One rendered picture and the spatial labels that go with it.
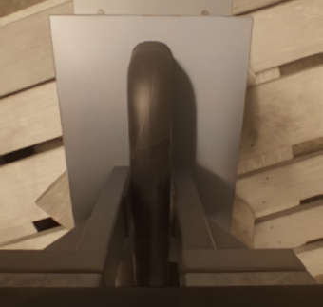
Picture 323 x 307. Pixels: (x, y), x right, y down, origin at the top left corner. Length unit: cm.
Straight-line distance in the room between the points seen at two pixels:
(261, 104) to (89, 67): 40
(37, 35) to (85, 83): 33
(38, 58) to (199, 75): 38
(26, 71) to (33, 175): 22
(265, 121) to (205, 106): 37
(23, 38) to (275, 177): 58
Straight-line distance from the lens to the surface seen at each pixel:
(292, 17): 55
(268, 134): 54
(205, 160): 19
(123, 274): 30
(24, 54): 52
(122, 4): 23
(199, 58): 17
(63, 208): 49
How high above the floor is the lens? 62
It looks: 73 degrees down
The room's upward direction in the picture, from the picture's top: 177 degrees clockwise
